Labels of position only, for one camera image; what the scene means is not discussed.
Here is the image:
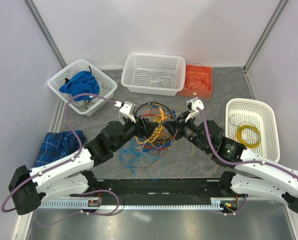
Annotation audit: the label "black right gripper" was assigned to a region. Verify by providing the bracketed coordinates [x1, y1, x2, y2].
[161, 111, 210, 154]

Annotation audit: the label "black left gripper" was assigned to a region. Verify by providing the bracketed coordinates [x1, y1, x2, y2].
[113, 114, 158, 152]

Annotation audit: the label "thin yellow wire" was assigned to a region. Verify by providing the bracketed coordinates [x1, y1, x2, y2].
[141, 103, 187, 151]

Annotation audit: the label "thin white wire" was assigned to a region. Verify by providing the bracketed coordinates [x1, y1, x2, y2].
[131, 134, 152, 151]

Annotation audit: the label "thin red wire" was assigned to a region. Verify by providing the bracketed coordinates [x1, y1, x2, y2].
[185, 72, 211, 92]
[184, 62, 212, 91]

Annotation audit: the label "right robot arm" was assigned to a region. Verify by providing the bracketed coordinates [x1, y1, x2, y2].
[163, 119, 298, 214]

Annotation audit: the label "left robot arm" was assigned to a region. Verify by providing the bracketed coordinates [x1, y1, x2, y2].
[8, 117, 158, 215]

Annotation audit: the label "white perforated basket middle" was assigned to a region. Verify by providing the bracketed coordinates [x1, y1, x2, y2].
[121, 53, 186, 96]

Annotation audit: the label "orange plastic tray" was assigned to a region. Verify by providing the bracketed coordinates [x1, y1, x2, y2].
[178, 63, 213, 99]

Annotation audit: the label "grey cloth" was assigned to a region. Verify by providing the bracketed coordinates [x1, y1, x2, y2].
[73, 81, 111, 112]

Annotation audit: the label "white perforated basket left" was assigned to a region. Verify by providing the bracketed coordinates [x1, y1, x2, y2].
[48, 59, 117, 117]

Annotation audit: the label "blue plaid cloth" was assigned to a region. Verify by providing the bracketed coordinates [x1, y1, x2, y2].
[34, 131, 79, 167]

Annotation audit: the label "thick red cable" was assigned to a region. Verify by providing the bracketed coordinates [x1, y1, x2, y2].
[137, 113, 169, 153]

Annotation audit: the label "thick yellow cable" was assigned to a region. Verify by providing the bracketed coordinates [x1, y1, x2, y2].
[141, 107, 176, 147]

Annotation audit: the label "blue ethernet cable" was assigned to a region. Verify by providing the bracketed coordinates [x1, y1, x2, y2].
[131, 107, 182, 153]

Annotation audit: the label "thick black cable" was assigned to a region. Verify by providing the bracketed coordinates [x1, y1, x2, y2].
[134, 101, 174, 126]

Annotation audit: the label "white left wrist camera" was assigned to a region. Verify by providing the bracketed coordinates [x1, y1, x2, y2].
[114, 101, 136, 123]

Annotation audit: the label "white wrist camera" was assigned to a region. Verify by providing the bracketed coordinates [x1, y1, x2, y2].
[114, 101, 136, 123]
[185, 97, 204, 122]

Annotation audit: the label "thin brown wire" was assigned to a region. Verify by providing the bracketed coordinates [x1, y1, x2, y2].
[128, 147, 164, 169]

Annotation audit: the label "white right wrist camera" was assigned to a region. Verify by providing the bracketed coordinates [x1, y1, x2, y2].
[185, 97, 204, 122]

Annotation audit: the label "thin light blue wire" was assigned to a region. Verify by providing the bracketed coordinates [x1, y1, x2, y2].
[118, 138, 165, 181]

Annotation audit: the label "white wires in basket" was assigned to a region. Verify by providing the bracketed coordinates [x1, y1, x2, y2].
[136, 66, 177, 89]

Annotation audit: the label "yellow green wire coil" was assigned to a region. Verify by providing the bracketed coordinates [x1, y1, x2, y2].
[236, 124, 262, 149]

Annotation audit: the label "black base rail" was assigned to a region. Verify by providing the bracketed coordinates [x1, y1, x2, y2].
[86, 177, 247, 207]

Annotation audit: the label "slotted cable duct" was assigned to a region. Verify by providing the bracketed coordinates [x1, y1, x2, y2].
[40, 197, 239, 210]

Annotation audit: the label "aluminium frame post right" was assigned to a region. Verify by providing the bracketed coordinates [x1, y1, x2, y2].
[243, 0, 289, 74]

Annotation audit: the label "aluminium frame post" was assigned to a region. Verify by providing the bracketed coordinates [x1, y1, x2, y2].
[23, 0, 67, 68]
[243, 0, 289, 74]

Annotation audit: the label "aluminium frame post left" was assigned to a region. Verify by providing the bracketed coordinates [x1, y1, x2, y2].
[23, 0, 67, 68]

